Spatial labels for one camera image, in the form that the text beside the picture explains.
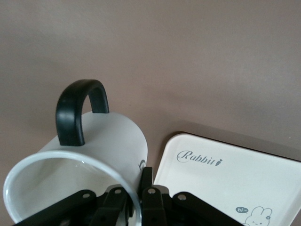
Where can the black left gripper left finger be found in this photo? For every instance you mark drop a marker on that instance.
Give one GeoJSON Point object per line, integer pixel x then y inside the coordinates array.
{"type": "Point", "coordinates": [110, 207]}

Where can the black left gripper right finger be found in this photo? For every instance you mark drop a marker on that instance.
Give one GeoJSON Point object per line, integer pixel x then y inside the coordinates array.
{"type": "Point", "coordinates": [152, 207]}

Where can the white rabbit print tray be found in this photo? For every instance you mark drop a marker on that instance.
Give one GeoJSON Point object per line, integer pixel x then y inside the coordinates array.
{"type": "Point", "coordinates": [223, 183]}

